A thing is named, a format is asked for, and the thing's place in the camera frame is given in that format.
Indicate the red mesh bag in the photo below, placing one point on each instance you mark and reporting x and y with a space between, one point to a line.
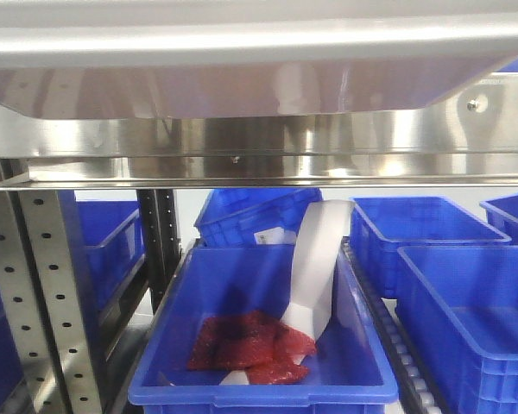
265 349

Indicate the blue crate left shelf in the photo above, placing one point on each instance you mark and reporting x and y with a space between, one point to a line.
112 233

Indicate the white paper label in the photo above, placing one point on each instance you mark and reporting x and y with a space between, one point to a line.
274 236

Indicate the white curled paper strip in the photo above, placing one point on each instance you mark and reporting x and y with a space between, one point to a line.
315 255

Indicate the blue crate front centre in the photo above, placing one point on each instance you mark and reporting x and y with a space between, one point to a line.
349 373

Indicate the blue crate front right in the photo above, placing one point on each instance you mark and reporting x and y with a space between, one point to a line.
459 306

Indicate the roller conveyor track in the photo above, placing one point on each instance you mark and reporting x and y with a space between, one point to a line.
417 392

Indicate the perforated steel shelf upright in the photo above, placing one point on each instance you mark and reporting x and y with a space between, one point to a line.
46 289

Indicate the white glossy bin lid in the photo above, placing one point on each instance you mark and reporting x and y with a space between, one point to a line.
200 33

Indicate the blue crate far right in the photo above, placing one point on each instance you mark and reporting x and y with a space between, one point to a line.
502 213

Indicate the stainless steel shelf rail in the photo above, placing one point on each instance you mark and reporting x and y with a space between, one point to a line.
470 139

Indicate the black perforated shelf post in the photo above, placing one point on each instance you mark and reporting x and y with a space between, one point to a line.
161 240

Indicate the blue tilted crate behind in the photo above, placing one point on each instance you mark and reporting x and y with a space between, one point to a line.
231 216

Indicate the blue crate middle right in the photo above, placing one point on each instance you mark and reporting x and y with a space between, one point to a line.
382 225

